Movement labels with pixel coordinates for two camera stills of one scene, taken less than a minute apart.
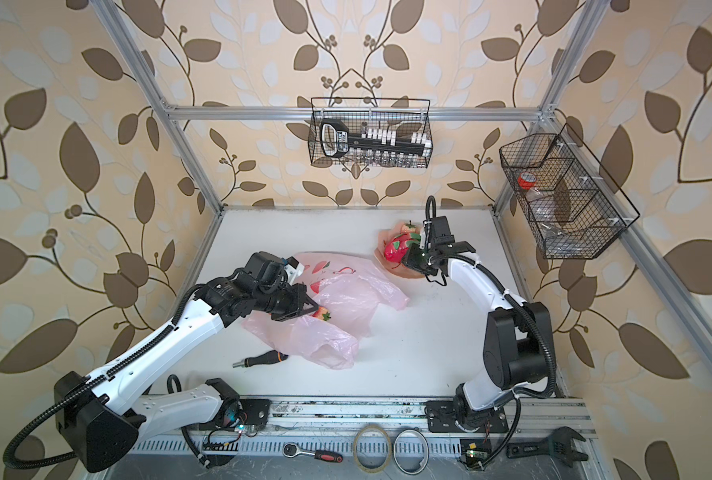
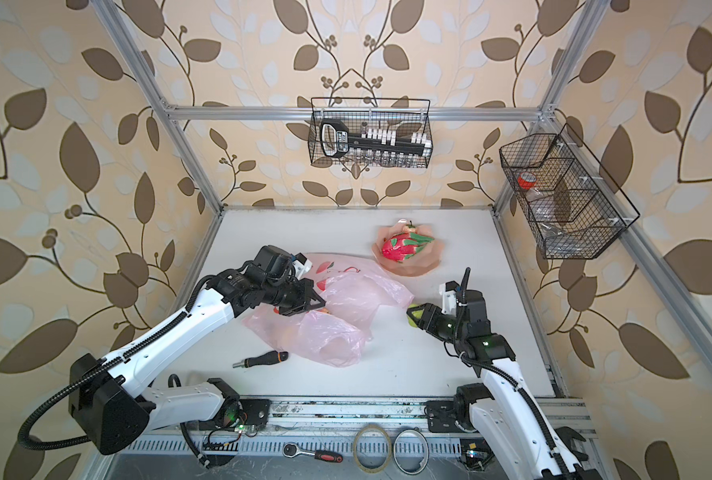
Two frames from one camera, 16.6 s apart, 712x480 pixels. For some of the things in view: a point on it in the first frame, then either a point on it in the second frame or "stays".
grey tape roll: [394, 447] stays
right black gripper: [410, 259] -> [429, 317]
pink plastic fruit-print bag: [346, 294] stays
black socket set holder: [335, 139] stays
